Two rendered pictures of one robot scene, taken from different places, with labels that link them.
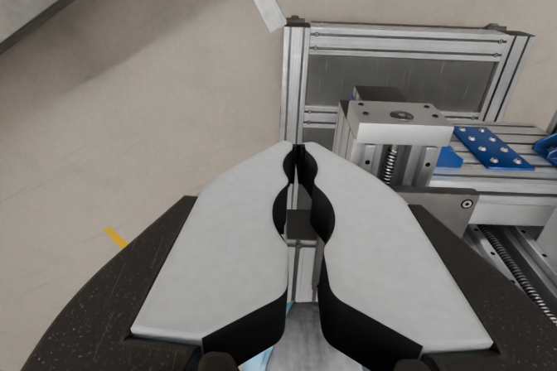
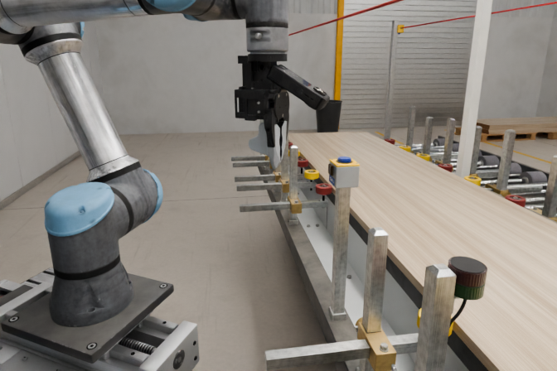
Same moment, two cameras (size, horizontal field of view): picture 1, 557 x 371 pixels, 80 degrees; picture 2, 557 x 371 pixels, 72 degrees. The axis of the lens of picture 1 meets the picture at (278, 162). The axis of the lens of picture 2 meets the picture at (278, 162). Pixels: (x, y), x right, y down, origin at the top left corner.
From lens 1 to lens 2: 0.70 m
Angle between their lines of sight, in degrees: 66
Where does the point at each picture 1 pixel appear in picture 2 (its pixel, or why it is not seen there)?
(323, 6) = not seen: outside the picture
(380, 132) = (182, 332)
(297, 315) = (152, 208)
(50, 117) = (248, 324)
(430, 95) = not seen: outside the picture
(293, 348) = (151, 191)
